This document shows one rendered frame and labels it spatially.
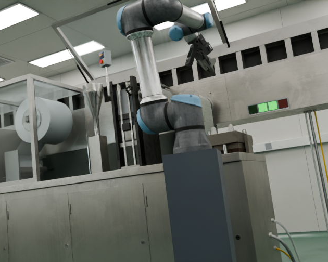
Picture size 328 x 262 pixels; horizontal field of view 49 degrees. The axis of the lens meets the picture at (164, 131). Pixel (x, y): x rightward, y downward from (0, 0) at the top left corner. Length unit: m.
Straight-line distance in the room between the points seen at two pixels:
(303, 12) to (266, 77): 2.67
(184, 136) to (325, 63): 1.20
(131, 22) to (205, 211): 0.78
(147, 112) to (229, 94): 1.02
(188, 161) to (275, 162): 3.37
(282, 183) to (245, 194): 2.93
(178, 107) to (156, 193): 0.61
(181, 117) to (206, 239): 0.45
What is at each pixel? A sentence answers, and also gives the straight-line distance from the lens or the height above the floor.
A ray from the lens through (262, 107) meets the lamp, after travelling 2.29.
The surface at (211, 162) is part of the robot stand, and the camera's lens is 1.29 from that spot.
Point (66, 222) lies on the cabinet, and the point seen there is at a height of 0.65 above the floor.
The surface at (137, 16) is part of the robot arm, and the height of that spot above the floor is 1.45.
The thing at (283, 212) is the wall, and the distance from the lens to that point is 4.65.
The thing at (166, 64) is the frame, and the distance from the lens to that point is 2.57.
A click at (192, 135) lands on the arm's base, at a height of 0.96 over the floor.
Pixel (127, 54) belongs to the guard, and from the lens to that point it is 2.66.
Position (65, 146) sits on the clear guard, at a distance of 2.62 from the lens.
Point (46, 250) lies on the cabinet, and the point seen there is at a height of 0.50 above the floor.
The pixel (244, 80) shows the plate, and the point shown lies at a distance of 2.36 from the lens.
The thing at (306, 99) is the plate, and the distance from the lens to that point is 2.28.
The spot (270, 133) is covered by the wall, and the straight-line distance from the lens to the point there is 4.64.
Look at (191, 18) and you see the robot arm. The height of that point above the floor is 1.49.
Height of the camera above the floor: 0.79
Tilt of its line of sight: 8 degrees up
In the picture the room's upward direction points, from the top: 7 degrees counter-clockwise
